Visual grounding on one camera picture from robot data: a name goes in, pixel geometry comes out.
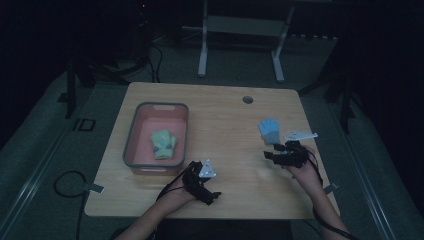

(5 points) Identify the green glove with blue patch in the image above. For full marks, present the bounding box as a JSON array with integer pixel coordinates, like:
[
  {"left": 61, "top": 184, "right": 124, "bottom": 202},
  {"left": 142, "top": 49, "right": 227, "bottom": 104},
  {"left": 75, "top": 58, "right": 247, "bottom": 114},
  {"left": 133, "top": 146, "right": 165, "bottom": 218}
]
[{"left": 150, "top": 129, "right": 178, "bottom": 160}]

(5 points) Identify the person's left hand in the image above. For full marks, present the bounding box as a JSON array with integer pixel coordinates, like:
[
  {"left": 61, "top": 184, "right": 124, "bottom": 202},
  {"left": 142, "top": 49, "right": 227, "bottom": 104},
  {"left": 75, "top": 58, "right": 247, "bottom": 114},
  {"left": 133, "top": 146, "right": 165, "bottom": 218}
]
[{"left": 163, "top": 178, "right": 199, "bottom": 214}]

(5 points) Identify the grey table edge clip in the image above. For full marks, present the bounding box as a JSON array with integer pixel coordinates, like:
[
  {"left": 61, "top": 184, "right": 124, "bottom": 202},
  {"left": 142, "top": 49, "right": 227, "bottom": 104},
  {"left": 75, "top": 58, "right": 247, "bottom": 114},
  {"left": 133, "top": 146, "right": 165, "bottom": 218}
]
[
  {"left": 82, "top": 182, "right": 105, "bottom": 194},
  {"left": 322, "top": 182, "right": 341, "bottom": 195}
]

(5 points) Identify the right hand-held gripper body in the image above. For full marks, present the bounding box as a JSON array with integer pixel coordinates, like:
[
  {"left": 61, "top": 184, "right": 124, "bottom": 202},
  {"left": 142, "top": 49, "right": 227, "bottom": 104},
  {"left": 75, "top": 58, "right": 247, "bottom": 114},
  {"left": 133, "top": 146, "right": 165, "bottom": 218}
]
[{"left": 278, "top": 131, "right": 319, "bottom": 169}]

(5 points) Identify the black tripod stand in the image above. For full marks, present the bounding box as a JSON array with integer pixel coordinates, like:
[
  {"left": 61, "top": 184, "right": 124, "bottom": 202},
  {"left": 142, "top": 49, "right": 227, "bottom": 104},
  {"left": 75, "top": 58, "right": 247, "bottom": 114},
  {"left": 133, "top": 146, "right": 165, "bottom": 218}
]
[
  {"left": 298, "top": 59, "right": 359, "bottom": 134},
  {"left": 58, "top": 49, "right": 161, "bottom": 119}
]

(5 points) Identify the pink bin with grey rim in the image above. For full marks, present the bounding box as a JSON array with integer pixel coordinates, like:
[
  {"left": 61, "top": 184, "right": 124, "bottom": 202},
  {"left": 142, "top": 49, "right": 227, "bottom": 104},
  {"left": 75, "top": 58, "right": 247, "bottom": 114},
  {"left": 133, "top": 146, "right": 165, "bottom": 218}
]
[{"left": 122, "top": 101, "right": 190, "bottom": 177}]

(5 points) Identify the black floor cable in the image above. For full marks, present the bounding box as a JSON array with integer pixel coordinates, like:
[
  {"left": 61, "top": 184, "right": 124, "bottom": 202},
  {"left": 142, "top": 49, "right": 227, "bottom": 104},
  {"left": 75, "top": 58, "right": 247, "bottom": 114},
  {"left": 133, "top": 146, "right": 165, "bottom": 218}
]
[{"left": 53, "top": 170, "right": 89, "bottom": 240}]

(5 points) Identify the plain blue glove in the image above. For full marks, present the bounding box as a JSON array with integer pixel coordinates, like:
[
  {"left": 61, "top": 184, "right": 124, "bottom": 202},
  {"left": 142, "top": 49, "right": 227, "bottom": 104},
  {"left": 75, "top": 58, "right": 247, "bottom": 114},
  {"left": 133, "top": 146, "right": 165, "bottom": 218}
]
[{"left": 257, "top": 118, "right": 282, "bottom": 145}]

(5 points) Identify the white power strip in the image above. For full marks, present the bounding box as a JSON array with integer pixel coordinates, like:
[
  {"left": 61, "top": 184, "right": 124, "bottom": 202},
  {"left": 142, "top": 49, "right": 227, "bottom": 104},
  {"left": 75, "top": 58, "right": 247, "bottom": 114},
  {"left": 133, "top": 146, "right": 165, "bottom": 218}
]
[{"left": 288, "top": 33, "right": 339, "bottom": 42}]

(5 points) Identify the white metal stand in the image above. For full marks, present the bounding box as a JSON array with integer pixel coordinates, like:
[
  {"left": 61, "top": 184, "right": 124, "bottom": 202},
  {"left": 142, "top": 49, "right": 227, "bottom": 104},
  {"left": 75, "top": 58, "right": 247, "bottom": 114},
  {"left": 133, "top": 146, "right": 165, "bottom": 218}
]
[{"left": 181, "top": 0, "right": 296, "bottom": 84}]

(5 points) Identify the person's dark clothing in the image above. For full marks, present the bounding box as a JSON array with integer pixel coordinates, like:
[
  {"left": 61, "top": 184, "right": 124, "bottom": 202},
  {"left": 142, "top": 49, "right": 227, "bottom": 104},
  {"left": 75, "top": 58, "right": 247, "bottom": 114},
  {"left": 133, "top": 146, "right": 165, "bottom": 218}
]
[{"left": 156, "top": 218, "right": 294, "bottom": 240}]

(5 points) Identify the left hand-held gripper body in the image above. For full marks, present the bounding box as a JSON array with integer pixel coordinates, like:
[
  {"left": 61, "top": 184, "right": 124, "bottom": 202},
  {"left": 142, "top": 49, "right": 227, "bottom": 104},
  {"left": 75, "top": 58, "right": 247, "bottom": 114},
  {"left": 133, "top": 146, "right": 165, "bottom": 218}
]
[{"left": 181, "top": 159, "right": 218, "bottom": 202}]

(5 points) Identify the person's right hand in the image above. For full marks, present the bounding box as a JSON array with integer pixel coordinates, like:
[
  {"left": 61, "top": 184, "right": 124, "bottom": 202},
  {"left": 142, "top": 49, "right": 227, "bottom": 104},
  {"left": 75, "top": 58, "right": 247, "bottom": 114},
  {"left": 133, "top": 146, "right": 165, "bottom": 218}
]
[{"left": 286, "top": 144, "right": 324, "bottom": 198}]

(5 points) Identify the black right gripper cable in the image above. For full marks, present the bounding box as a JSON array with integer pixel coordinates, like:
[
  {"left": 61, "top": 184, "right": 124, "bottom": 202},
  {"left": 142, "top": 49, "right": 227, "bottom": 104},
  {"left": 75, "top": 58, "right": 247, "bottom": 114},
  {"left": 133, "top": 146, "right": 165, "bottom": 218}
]
[{"left": 308, "top": 148, "right": 359, "bottom": 240}]

